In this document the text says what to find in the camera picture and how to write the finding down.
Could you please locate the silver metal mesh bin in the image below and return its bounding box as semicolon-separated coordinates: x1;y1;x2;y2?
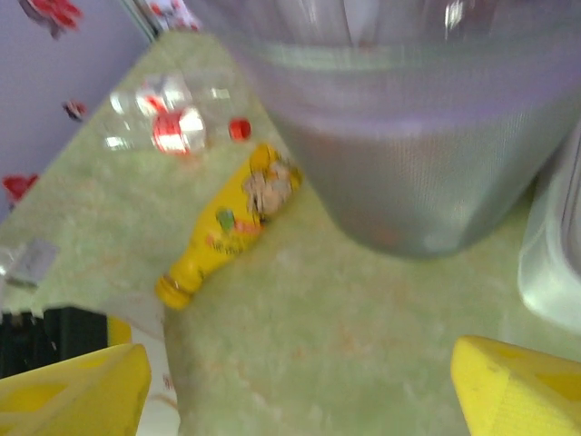
199;0;581;263

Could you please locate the yellow cartoon print plastic bottle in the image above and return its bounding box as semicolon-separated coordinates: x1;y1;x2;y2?
154;143;304;311

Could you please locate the clear bottle white red label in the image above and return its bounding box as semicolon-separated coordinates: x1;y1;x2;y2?
108;72;237;120

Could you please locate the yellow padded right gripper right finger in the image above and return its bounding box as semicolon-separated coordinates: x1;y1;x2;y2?
450;334;581;436

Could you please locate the white label plastic bottle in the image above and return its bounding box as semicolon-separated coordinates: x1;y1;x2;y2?
102;290;181;436

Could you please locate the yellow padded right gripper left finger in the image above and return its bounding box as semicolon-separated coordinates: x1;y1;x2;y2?
0;342;153;436

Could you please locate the clear bottle red label red cap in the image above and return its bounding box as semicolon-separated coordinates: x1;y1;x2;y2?
103;106;253;158

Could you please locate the white lidded plastic box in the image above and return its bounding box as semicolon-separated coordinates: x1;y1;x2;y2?
517;131;581;337

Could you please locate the aluminium frame post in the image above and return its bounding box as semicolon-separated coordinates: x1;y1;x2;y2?
120;0;160;42

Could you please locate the purple plastic bin liner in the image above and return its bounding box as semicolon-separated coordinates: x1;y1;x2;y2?
190;0;581;137

